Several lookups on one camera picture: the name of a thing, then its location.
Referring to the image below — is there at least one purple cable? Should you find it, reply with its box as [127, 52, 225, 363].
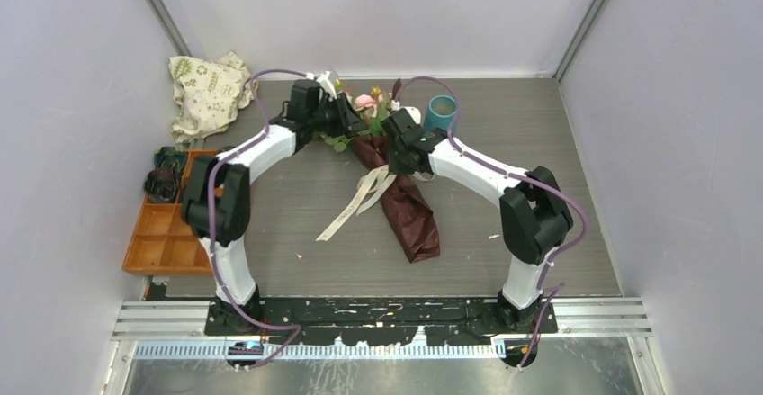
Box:
[393, 76, 590, 371]
[205, 68, 317, 371]

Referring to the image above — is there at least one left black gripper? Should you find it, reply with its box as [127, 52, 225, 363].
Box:
[310, 93, 368, 139]

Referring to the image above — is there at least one dark rolled item top-left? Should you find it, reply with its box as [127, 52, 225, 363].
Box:
[153, 146, 188, 173]

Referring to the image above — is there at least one dark red wrapping paper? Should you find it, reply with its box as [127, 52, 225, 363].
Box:
[349, 135, 441, 263]

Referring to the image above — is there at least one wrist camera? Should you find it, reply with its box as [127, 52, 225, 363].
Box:
[390, 99, 422, 125]
[314, 69, 341, 99]

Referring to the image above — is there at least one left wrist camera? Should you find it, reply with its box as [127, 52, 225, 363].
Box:
[314, 69, 341, 99]

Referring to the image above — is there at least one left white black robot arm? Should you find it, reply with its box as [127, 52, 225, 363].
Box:
[181, 76, 369, 335]

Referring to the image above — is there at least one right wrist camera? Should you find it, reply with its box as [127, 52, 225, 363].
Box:
[390, 99, 422, 125]

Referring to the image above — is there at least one teal cylindrical vase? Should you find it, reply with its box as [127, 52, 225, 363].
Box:
[423, 94, 457, 132]

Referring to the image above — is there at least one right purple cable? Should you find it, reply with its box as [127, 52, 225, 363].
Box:
[393, 76, 590, 371]

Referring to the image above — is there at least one aluminium rail frame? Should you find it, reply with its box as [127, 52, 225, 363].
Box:
[112, 297, 652, 366]

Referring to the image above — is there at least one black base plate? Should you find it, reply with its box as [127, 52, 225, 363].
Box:
[203, 297, 558, 346]

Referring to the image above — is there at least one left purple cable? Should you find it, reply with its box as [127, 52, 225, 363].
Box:
[205, 68, 317, 371]

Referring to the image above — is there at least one cream printed cloth bag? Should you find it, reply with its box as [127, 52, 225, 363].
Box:
[168, 51, 258, 144]

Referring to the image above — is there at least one pink flower bouquet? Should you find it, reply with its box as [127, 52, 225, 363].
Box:
[314, 86, 399, 153]

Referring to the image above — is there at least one dark rolled item left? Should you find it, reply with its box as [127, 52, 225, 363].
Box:
[143, 167, 179, 203]

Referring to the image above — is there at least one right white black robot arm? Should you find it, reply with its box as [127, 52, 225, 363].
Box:
[381, 108, 574, 333]

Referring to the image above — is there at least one cream printed ribbon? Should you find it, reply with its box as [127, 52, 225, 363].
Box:
[316, 165, 398, 241]

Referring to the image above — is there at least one orange compartment tray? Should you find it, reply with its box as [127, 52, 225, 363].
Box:
[121, 148, 217, 276]

